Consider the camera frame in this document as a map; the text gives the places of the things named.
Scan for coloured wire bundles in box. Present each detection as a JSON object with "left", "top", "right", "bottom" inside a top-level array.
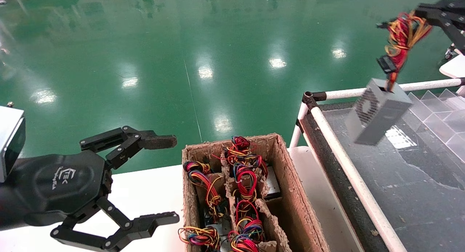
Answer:
[{"left": 183, "top": 160, "right": 228, "bottom": 223}]

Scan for white pipe trolley frame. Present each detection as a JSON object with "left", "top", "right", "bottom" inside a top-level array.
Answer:
[{"left": 444, "top": 43, "right": 464, "bottom": 61}]

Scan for white pipe rack frame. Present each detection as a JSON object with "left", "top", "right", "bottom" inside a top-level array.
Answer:
[{"left": 289, "top": 78, "right": 465, "bottom": 252}]

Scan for clear acrylic divider tray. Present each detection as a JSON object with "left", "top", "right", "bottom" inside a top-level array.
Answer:
[{"left": 323, "top": 89, "right": 465, "bottom": 252}]

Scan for grey metal power supply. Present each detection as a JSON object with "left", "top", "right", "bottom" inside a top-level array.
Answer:
[{"left": 263, "top": 167, "right": 282, "bottom": 202}]

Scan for white side table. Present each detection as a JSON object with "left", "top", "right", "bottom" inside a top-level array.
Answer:
[{"left": 439, "top": 54, "right": 465, "bottom": 80}]

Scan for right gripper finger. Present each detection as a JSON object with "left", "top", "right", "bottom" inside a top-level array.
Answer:
[
  {"left": 416, "top": 0, "right": 465, "bottom": 19},
  {"left": 422, "top": 15, "right": 465, "bottom": 53}
]

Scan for black rack shelf board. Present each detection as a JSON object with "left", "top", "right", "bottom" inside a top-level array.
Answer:
[{"left": 301, "top": 114, "right": 379, "bottom": 252}]

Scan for worn brown cardboard box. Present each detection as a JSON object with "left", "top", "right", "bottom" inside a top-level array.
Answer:
[{"left": 182, "top": 133, "right": 330, "bottom": 252}]

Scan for power supply with coloured wires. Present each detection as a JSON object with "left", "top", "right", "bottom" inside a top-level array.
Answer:
[
  {"left": 232, "top": 163, "right": 267, "bottom": 202},
  {"left": 345, "top": 11, "right": 433, "bottom": 146},
  {"left": 217, "top": 136, "right": 268, "bottom": 169},
  {"left": 178, "top": 226, "right": 221, "bottom": 251},
  {"left": 234, "top": 200, "right": 264, "bottom": 241},
  {"left": 228, "top": 235, "right": 260, "bottom": 252}
]

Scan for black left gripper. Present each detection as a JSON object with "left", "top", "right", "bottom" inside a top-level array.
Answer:
[{"left": 0, "top": 126, "right": 181, "bottom": 252}]

